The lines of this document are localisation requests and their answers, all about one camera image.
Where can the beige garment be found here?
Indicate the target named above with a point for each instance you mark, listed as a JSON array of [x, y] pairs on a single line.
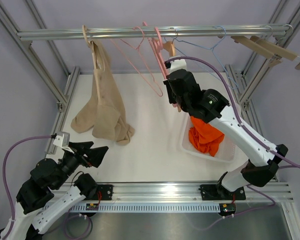
[[104, 113]]

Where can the thick pink plastic hanger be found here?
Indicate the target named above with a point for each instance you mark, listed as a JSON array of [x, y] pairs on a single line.
[[157, 45]]

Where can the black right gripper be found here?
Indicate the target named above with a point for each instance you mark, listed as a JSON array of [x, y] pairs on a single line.
[[171, 99]]

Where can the aluminium front rail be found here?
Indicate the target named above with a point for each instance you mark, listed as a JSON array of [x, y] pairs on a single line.
[[188, 192]]

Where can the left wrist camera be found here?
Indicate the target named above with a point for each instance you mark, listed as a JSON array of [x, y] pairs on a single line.
[[62, 140]]

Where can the aluminium hanging rod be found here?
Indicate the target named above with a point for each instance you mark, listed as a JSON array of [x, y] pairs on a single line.
[[127, 32]]

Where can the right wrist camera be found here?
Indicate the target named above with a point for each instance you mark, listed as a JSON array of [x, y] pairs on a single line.
[[174, 65]]

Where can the orange t shirt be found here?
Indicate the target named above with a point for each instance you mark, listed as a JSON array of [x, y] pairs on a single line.
[[204, 138]]

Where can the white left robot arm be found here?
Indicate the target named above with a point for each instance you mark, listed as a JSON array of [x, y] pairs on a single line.
[[28, 218]]

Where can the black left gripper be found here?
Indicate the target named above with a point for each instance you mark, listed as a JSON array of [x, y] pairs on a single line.
[[95, 155]]

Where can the blue wire hanger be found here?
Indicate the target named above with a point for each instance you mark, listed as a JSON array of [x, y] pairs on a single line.
[[219, 51]]

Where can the white plastic basket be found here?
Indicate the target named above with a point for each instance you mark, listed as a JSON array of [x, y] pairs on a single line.
[[225, 154]]

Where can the white slotted cable duct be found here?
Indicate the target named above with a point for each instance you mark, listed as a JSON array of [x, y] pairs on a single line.
[[146, 208]]

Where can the thin pink wire hanger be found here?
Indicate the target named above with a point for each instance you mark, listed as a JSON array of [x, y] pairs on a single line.
[[151, 82]]

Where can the wooden hanger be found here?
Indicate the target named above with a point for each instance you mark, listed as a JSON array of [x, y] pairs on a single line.
[[170, 48]]

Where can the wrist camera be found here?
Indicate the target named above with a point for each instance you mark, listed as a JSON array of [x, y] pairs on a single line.
[[62, 140], [174, 65]]

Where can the wooden hangers at right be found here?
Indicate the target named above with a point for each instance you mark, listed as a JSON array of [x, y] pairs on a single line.
[[268, 50]]

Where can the beige hanger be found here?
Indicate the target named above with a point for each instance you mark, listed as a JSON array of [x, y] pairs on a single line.
[[86, 37]]

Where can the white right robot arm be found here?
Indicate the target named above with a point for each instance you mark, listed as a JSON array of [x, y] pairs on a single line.
[[213, 108]]

